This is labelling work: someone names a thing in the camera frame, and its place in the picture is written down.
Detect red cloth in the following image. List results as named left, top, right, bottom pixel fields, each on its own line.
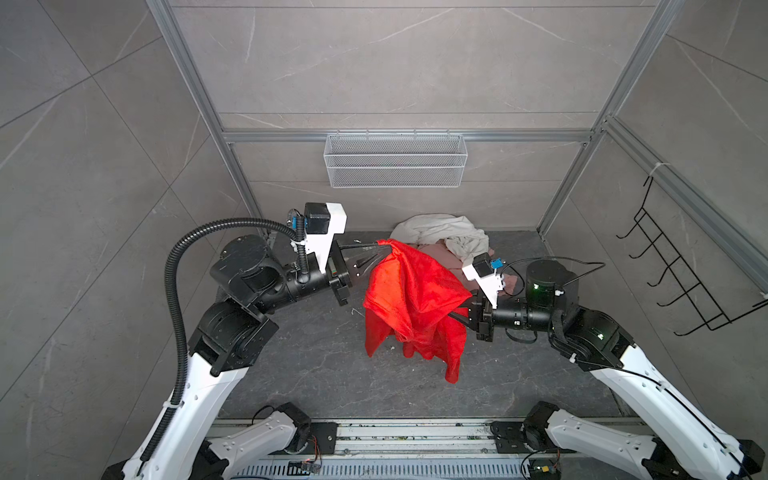
left=363, top=239, right=471, bottom=384

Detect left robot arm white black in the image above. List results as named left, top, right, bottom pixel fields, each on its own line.
left=103, top=235, right=383, bottom=479

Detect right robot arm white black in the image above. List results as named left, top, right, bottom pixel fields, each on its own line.
left=455, top=254, right=765, bottom=479

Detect white cloth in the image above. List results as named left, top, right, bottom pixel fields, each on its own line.
left=390, top=214, right=490, bottom=261

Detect pink cloth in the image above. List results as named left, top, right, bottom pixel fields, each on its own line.
left=416, top=241, right=523, bottom=289

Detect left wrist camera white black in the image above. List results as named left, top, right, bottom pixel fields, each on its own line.
left=292, top=202, right=347, bottom=272

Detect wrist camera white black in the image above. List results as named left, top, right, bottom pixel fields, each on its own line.
left=292, top=202, right=347, bottom=272
left=462, top=253, right=505, bottom=309

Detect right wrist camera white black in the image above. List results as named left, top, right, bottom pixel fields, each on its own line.
left=462, top=253, right=505, bottom=309

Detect white wire mesh basket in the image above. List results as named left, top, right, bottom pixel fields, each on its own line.
left=323, top=133, right=468, bottom=189

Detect right thin black cable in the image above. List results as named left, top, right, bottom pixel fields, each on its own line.
left=500, top=256, right=607, bottom=298

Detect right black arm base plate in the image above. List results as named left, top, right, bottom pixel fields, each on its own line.
left=490, top=421, right=557, bottom=454

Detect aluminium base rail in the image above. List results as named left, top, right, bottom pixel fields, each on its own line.
left=203, top=418, right=661, bottom=480

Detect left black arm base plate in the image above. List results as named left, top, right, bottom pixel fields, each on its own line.
left=282, top=421, right=339, bottom=456

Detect black wire hook rack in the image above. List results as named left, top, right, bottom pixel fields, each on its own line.
left=615, top=175, right=767, bottom=338

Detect left black corrugated cable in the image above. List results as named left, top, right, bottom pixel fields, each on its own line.
left=139, top=217, right=310, bottom=463

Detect aluminium frame profiles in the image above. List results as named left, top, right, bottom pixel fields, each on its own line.
left=148, top=1, right=767, bottom=291

